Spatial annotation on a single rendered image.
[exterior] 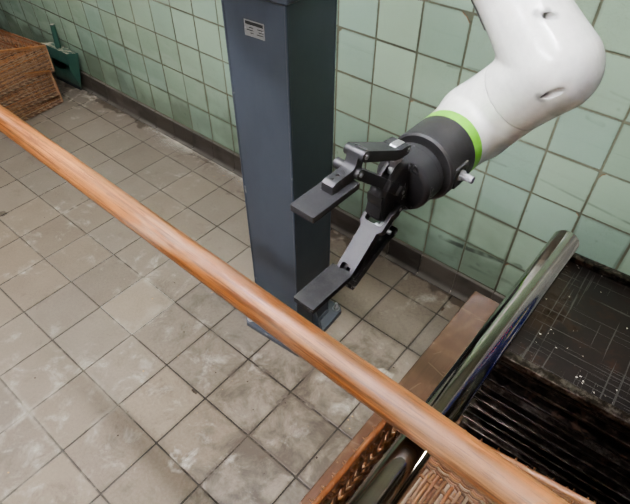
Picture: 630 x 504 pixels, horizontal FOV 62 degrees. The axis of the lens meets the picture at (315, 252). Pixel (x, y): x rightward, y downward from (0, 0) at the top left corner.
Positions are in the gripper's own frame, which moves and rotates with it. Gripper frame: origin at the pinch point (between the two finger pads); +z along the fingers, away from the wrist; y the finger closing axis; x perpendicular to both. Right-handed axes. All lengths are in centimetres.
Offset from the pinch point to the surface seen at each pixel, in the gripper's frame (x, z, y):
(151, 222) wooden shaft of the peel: 14.7, 8.5, -1.9
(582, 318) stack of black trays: -24, -40, 29
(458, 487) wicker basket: -21, -17, 58
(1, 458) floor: 90, 39, 119
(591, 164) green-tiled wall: -5, -111, 46
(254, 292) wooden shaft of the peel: -0.5, 8.2, -2.2
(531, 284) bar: -18.8, -12.7, 0.8
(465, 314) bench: -2, -54, 61
